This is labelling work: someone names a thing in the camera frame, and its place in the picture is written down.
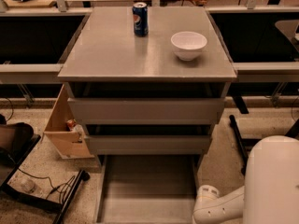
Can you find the clear plastic cup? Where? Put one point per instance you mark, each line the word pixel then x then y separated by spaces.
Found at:
pixel 28 185

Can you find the grey metal rail right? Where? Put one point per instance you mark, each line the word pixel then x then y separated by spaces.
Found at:
pixel 267 72

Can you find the grey top drawer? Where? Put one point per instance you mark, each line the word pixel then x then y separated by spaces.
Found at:
pixel 147 103

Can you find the blue Pepsi can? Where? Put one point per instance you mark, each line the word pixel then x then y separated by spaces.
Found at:
pixel 140 17

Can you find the black stand frame left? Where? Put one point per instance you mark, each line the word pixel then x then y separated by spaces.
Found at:
pixel 59 208

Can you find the dark bag on stand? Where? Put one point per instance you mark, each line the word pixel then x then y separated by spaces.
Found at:
pixel 14 139

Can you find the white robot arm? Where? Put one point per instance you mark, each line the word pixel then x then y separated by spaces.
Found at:
pixel 270 194

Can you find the grey metal rail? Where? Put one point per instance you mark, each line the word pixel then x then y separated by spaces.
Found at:
pixel 29 73
pixel 267 72

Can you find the white ceramic bowl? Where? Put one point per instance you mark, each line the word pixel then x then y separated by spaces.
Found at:
pixel 188 45

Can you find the grey drawer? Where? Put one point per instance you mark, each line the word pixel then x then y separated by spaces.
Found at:
pixel 148 139
pixel 147 103
pixel 147 189

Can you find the grey bottom drawer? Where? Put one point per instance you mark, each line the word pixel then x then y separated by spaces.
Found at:
pixel 147 189

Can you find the black stand foot right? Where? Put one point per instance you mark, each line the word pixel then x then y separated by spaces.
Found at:
pixel 242 150

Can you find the grey metal rail left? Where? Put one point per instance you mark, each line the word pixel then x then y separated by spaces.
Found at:
pixel 29 73

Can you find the grey middle drawer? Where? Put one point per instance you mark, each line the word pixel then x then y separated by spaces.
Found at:
pixel 148 139

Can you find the cardboard box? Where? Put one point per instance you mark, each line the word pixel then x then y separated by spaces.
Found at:
pixel 69 144

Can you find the red snack packet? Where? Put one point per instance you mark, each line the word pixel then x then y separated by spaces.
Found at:
pixel 71 124

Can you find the grey drawer cabinet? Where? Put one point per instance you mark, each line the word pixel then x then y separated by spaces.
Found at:
pixel 107 50

